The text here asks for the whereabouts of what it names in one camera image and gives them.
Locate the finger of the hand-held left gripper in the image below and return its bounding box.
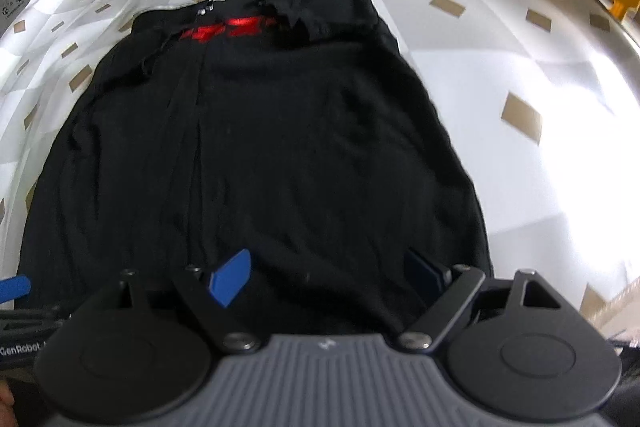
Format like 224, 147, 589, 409
0, 276, 32, 305

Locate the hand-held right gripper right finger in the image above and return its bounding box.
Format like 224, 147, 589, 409
400, 248, 566, 353

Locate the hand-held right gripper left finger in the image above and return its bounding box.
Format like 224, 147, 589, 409
97, 249, 261, 353

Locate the black t-shirt with red print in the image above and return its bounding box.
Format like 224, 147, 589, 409
17, 0, 491, 336

